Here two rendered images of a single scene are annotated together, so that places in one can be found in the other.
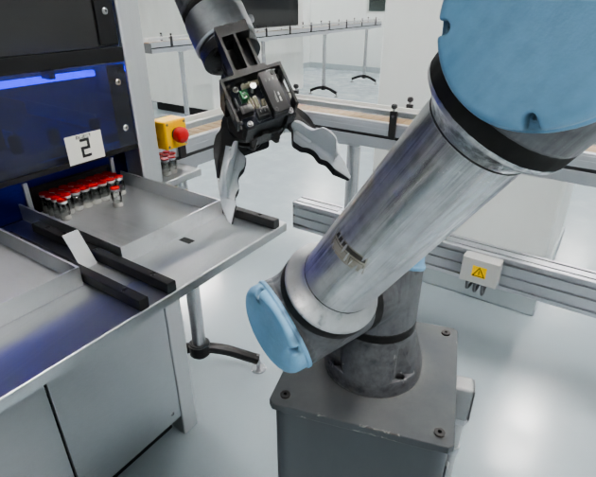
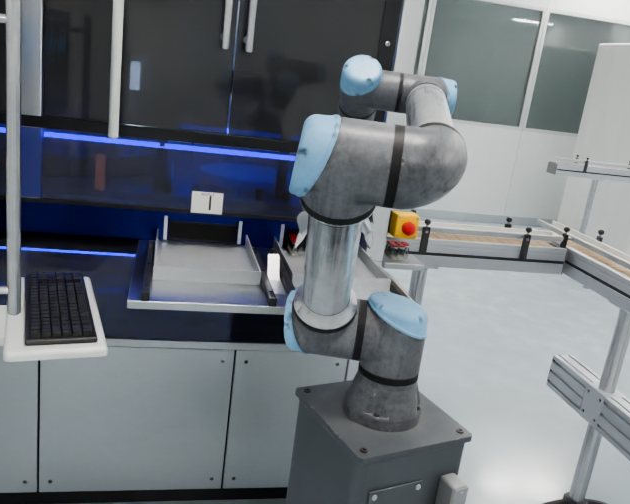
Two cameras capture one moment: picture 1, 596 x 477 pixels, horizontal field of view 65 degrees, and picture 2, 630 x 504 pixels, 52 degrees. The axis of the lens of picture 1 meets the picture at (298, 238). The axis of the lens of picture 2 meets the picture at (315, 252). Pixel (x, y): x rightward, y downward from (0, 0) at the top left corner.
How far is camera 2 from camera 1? 0.87 m
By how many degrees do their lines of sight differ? 41
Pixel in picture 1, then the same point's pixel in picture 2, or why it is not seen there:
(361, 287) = (309, 288)
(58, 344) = (218, 298)
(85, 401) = (254, 403)
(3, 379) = (184, 297)
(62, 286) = (247, 278)
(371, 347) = (363, 379)
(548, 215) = not seen: outside the picture
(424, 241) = (316, 259)
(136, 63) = not seen: hidden behind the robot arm
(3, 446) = (192, 392)
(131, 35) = not seen: hidden behind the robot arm
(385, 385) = (361, 412)
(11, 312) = (213, 277)
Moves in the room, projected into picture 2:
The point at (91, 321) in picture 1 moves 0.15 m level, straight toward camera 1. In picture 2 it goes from (242, 298) to (216, 320)
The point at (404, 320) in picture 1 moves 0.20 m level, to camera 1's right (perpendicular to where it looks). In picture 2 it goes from (386, 367) to (482, 415)
